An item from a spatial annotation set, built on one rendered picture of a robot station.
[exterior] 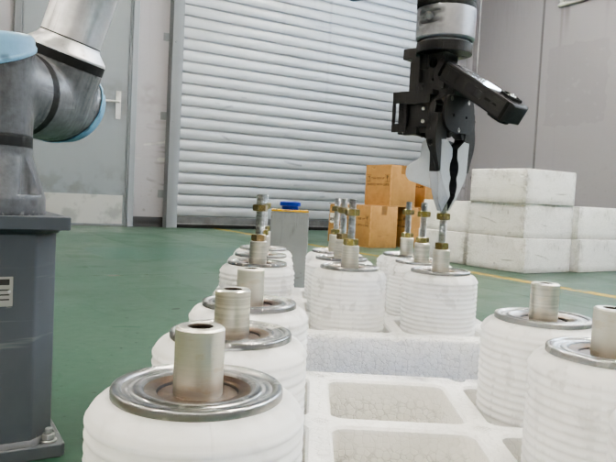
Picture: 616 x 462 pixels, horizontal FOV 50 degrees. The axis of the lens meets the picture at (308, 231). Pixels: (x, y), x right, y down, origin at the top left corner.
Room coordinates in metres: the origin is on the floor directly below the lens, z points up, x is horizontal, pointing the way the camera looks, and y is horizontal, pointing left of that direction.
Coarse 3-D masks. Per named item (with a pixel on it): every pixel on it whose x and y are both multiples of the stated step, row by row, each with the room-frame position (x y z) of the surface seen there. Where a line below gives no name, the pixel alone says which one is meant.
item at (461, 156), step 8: (456, 144) 0.85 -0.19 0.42; (464, 144) 0.85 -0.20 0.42; (456, 152) 0.84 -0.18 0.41; (464, 152) 0.85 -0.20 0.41; (456, 160) 0.84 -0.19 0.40; (464, 160) 0.85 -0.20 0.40; (456, 168) 0.84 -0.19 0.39; (464, 168) 0.85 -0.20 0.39; (456, 176) 0.84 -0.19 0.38; (464, 176) 0.85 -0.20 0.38; (456, 184) 0.84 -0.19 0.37; (456, 192) 0.84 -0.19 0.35; (448, 200) 0.85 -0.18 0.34; (448, 208) 0.85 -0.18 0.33
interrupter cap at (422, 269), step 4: (412, 268) 0.84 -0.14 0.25; (416, 268) 0.86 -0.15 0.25; (420, 268) 0.86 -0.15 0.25; (424, 268) 0.86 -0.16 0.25; (428, 268) 0.87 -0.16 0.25; (452, 268) 0.87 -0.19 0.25; (416, 272) 0.83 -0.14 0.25; (420, 272) 0.82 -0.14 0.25; (424, 272) 0.82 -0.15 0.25; (428, 272) 0.81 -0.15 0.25; (432, 272) 0.81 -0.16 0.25; (436, 272) 0.81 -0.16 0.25; (440, 272) 0.81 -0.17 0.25; (444, 272) 0.81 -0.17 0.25; (448, 272) 0.82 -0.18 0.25; (452, 272) 0.82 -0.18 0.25; (456, 272) 0.82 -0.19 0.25; (460, 272) 0.83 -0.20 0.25; (464, 272) 0.82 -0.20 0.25; (468, 272) 0.83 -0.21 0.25; (452, 276) 0.81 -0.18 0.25; (456, 276) 0.81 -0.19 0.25; (460, 276) 0.81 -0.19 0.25
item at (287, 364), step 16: (160, 352) 0.38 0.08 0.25; (240, 352) 0.37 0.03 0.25; (256, 352) 0.37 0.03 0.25; (272, 352) 0.37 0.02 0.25; (288, 352) 0.38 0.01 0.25; (304, 352) 0.40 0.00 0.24; (256, 368) 0.36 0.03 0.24; (272, 368) 0.37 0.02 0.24; (288, 368) 0.38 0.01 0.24; (304, 368) 0.40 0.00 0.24; (288, 384) 0.38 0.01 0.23; (304, 384) 0.40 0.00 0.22
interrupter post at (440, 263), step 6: (438, 252) 0.83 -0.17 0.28; (444, 252) 0.83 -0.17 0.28; (438, 258) 0.83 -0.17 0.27; (444, 258) 0.83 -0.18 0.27; (432, 264) 0.84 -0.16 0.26; (438, 264) 0.83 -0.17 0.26; (444, 264) 0.83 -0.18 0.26; (432, 270) 0.84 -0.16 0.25; (438, 270) 0.83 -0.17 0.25; (444, 270) 0.83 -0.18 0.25
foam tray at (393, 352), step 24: (216, 288) 1.10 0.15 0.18; (384, 312) 0.94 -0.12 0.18; (312, 336) 0.76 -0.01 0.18; (336, 336) 0.76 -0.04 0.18; (360, 336) 0.76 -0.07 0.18; (384, 336) 0.77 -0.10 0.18; (408, 336) 0.77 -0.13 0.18; (432, 336) 0.78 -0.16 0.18; (456, 336) 0.79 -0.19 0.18; (312, 360) 0.76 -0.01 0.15; (336, 360) 0.76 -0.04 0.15; (360, 360) 0.76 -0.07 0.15; (384, 360) 0.76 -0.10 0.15; (408, 360) 0.77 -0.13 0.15; (432, 360) 0.77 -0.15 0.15; (456, 360) 0.77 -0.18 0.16
